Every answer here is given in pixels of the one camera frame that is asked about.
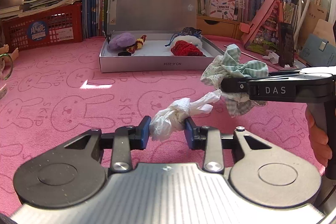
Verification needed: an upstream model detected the white plastic bag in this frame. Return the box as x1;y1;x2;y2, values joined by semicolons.
149;90;222;141

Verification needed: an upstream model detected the green checked fabric scrunchie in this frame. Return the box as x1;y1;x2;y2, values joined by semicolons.
201;44;269;117

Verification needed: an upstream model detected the black round small jar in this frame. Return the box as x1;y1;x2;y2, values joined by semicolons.
118;51;132;56

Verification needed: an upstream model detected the yellow red crochet scrunchie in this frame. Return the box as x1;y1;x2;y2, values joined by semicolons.
126;35;147;54

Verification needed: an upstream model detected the red knitted scrunchie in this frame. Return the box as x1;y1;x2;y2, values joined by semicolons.
171;40;204;56

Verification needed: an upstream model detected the purple fluffy scrunchie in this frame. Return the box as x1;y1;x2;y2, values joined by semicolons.
108;32;135;51

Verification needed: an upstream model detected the white fluffy scrunchie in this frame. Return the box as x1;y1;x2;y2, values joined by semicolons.
181;35;203;49

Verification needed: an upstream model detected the dark blue patterned scrunchie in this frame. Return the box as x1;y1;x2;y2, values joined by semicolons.
165;27;202;47

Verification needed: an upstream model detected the person right hand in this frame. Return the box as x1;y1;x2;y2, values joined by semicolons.
305;107;333;167

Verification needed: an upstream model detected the blue notebook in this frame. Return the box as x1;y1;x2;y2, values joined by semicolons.
299;34;336;67

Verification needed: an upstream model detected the white origami paper figure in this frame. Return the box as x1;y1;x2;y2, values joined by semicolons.
263;50;280;64

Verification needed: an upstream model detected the black smartphone standing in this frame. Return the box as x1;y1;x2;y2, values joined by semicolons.
278;22;294;68

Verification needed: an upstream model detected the metal rod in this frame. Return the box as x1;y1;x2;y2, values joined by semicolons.
223;44;263;61

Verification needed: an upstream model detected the pink triangular toy house box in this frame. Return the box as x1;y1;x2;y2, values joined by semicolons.
239;0;284;55

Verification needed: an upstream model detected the pink rabbit print mat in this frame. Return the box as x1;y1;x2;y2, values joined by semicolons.
1;38;324;215

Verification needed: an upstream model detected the silver open cardboard box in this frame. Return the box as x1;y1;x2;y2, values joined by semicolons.
99;0;224;73

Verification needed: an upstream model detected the wooden drawer shelf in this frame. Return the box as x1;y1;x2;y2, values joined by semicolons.
197;15;243;40

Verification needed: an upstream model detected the white pencil print box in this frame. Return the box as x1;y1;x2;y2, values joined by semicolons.
206;0;235;20

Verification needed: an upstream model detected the red plastic basket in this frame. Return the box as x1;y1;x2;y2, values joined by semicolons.
2;2;83;51

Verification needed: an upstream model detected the clear glass mug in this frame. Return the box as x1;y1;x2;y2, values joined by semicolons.
0;53;13;99

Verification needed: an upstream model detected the brown haired doll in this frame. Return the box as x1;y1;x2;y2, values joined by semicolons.
0;24;19;68

